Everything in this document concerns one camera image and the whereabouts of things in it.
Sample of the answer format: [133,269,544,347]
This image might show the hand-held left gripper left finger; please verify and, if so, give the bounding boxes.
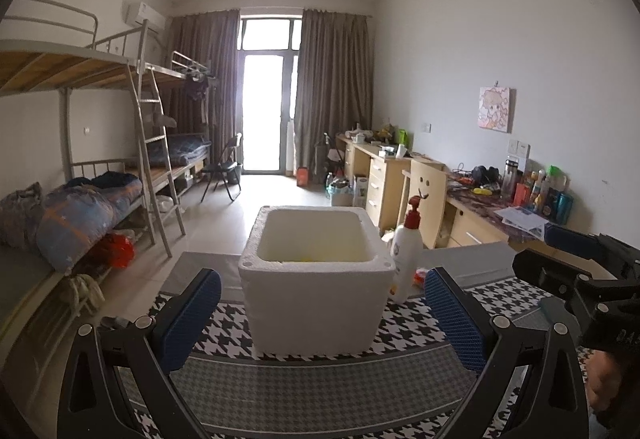
[57,267,223,439]

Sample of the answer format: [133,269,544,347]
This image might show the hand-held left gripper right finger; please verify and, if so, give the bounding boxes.
[424,266,591,439]

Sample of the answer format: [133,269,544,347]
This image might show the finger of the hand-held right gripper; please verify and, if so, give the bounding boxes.
[544,224,640,266]
[512,249,596,315]

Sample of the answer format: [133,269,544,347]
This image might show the white foam box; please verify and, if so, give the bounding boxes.
[238,205,397,354]

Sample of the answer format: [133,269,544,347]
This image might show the person's right hand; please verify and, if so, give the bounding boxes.
[585,350,629,425]

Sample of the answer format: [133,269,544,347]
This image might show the teal bottle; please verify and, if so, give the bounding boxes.
[555,192,576,224]

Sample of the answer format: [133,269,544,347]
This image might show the white papers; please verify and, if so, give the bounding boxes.
[492,205,548,232]

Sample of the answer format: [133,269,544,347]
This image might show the white pump bottle red top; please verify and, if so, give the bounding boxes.
[389,195,425,305]

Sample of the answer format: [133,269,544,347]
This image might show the tall clear dark-lid bottle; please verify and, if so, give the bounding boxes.
[501,159,520,199]

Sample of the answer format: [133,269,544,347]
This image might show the red plastic bag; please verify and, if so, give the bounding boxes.
[97,231,136,270]

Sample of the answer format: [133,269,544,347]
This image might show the wooden smiley chair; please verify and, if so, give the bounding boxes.
[402,158,447,250]

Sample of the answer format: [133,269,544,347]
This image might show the black white houndstooth mat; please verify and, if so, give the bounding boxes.
[100,289,601,439]

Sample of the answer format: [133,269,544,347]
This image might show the blue orange quilt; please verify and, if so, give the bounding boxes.
[37,172,143,272]

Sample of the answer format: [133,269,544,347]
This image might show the black folding chair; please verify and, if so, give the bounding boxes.
[201,133,244,204]

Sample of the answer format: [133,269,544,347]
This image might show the wooden desk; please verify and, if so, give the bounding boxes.
[334,134,576,260]

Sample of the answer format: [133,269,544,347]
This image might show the white carton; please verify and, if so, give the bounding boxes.
[352,175,370,209]

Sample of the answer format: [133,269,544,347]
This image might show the dark blue bedding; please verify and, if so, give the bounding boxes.
[145,133,212,167]

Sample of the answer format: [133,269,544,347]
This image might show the plastic bag with bottles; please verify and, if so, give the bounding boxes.
[327,176,353,207]

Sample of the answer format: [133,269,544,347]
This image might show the metal bunk ladder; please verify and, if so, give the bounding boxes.
[127,64,187,257]

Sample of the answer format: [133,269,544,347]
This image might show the grey patterned bedding bundle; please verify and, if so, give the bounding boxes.
[0,182,46,250]

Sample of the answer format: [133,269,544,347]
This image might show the glass balcony door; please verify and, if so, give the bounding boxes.
[239,16,303,175]

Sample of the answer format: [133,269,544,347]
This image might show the dark hanging clothing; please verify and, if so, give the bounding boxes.
[182,74,211,102]

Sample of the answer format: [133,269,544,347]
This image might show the small metal bunk bed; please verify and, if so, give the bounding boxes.
[137,50,217,200]

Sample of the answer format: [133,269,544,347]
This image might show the grey brown curtain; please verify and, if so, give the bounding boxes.
[167,9,241,170]
[295,8,375,180]

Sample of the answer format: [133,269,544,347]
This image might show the large metal bunk bed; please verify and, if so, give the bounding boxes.
[0,0,188,320]

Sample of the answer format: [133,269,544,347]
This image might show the white air conditioner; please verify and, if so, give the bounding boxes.
[122,0,166,32]

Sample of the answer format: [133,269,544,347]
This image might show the white rope bundle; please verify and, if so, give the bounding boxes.
[62,273,106,317]

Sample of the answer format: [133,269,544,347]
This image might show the cartoon wall picture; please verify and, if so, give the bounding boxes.
[477,86,512,133]

